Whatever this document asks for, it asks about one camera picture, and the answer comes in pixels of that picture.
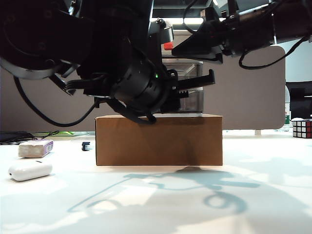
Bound black cables bundle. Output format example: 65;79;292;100
0;131;60;145

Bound white block purple sleeve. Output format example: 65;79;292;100
18;139;54;158

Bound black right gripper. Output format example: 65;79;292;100
172;11;247;64

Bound black office chair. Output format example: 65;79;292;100
285;82;312;121

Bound brown cardboard box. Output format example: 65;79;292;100
95;114;223;167

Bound clear bottle green label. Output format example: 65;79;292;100
283;87;291;129

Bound ceiling light strip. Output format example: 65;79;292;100
152;17;229;25

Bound white earphone case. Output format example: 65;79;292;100
8;162;53;182

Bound long black arm cable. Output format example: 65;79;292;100
13;77;98;128

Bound white plastic drawer cabinet frame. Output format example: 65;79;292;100
160;29;204;116

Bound short black wrist cable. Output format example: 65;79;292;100
108;101;157;125

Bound grey translucent drawer orange handle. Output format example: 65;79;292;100
161;34;195;59
162;62;203;86
179;85;204;113

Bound grey desk partition panel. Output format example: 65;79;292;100
0;45;286;134

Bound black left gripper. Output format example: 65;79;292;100
159;68;216;113

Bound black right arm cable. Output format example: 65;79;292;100
238;35;312;71

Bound rubiks cube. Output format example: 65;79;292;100
292;119;312;139

